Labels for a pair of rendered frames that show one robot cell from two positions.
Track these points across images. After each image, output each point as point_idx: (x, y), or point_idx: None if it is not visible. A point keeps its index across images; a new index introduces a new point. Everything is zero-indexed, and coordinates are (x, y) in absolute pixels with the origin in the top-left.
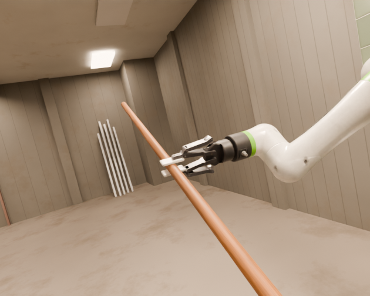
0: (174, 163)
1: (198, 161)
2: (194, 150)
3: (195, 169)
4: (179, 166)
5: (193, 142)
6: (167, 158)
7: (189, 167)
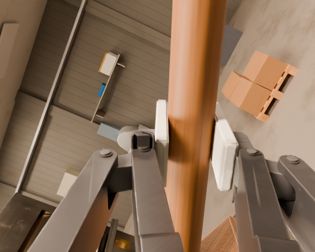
0: (172, 154)
1: (246, 238)
2: (135, 204)
3: (311, 212)
4: (220, 146)
5: (65, 197)
6: (168, 93)
7: (236, 200)
